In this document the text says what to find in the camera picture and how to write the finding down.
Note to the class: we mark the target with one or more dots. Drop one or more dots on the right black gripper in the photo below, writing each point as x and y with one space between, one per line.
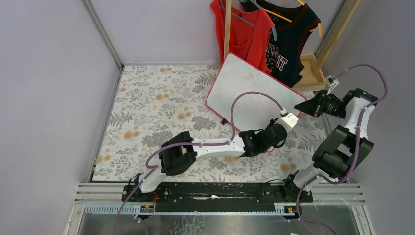
321 103

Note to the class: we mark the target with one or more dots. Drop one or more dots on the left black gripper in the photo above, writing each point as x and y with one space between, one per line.
278 129

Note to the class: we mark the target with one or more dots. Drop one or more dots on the dark navy basketball jersey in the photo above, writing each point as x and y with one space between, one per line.
293 26

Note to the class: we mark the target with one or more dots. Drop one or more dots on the pink framed whiteboard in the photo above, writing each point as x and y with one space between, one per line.
249 99

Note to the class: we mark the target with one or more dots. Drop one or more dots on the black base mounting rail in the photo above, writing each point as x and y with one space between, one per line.
183 197

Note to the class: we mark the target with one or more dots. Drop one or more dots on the red tank top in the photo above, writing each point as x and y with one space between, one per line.
249 33

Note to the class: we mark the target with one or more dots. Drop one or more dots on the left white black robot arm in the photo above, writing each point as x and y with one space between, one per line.
178 154

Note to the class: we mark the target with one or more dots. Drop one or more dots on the floral patterned tablecloth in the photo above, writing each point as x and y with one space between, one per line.
154 103

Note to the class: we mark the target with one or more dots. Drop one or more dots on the wooden clothes rack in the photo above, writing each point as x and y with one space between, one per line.
312 75

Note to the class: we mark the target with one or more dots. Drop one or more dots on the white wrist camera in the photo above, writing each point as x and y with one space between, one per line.
332 83
288 121

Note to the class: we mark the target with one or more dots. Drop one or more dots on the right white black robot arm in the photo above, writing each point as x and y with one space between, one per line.
343 149

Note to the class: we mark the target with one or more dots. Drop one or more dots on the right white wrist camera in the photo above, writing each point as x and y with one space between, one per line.
332 83

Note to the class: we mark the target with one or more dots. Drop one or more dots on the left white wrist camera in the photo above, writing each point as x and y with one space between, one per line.
288 121

